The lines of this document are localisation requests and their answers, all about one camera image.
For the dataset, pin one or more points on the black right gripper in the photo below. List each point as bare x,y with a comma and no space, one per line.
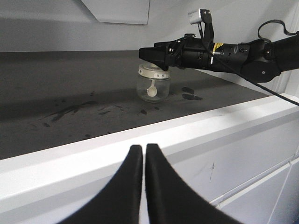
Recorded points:
186,52

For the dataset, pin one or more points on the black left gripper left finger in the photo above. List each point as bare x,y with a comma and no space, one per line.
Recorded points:
119,201

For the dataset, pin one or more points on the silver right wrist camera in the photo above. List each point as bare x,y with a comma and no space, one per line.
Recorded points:
200,15

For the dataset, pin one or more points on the glass jar with beige lid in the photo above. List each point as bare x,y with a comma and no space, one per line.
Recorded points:
153,83

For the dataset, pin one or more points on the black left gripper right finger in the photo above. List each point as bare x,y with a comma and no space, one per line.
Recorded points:
170,200

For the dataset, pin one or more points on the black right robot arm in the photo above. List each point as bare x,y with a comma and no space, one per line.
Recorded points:
257,60

